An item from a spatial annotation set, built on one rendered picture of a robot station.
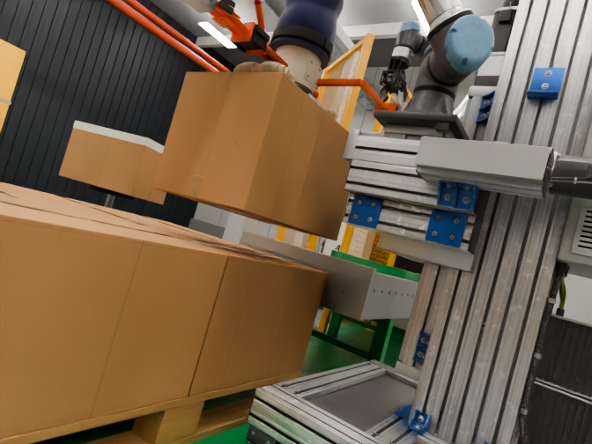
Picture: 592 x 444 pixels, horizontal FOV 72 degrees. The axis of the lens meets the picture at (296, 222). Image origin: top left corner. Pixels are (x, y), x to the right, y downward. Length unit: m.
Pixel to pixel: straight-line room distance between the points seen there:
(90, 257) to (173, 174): 0.54
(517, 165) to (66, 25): 12.30
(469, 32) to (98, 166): 2.53
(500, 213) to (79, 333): 1.07
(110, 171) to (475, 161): 2.49
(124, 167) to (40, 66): 9.53
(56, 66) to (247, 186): 11.58
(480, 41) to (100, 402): 1.19
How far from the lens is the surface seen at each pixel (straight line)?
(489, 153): 0.98
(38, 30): 12.48
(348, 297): 1.68
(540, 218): 1.25
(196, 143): 1.33
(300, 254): 1.80
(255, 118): 1.20
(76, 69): 12.76
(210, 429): 1.39
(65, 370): 0.98
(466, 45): 1.12
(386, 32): 10.91
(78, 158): 3.22
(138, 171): 2.93
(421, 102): 1.20
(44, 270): 0.87
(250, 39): 1.36
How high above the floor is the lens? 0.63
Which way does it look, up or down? 3 degrees up
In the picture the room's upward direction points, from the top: 16 degrees clockwise
